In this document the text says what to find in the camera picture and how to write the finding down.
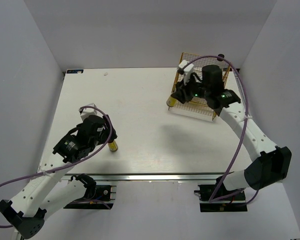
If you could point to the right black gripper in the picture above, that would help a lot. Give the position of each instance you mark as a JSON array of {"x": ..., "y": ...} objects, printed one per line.
[{"x": 180, "y": 90}]

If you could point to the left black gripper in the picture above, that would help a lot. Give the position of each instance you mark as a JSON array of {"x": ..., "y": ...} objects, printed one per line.
[{"x": 111, "y": 135}]

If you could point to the small yellow bottle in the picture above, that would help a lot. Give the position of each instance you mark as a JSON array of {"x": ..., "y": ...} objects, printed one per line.
[
  {"x": 113, "y": 147},
  {"x": 171, "y": 101}
]

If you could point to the soy sauce bottle red label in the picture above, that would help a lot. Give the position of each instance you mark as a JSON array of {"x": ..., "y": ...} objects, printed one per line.
[{"x": 221, "y": 58}]

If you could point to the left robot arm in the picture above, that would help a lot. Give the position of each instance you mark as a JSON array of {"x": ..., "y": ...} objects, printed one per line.
[{"x": 28, "y": 210}]

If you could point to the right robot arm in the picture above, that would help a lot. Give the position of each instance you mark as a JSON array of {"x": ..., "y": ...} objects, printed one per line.
[{"x": 269, "y": 162}]

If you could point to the blue table sticker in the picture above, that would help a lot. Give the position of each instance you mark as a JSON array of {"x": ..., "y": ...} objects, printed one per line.
[{"x": 74, "y": 71}]

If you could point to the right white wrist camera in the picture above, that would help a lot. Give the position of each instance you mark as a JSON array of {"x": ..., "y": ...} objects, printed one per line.
[{"x": 185, "y": 68}]

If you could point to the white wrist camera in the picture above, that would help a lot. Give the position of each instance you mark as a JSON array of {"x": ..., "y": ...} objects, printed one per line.
[
  {"x": 85, "y": 112},
  {"x": 185, "y": 68}
]

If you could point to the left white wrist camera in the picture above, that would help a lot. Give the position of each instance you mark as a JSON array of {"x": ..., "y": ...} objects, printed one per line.
[{"x": 85, "y": 112}]

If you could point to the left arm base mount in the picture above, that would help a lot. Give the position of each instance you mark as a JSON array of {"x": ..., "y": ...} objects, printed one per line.
[{"x": 99, "y": 196}]

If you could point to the aluminium table frame rail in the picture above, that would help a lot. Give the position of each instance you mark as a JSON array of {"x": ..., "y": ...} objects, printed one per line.
[{"x": 156, "y": 177}]

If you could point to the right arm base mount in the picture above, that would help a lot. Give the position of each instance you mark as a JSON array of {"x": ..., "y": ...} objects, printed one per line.
[{"x": 224, "y": 201}]

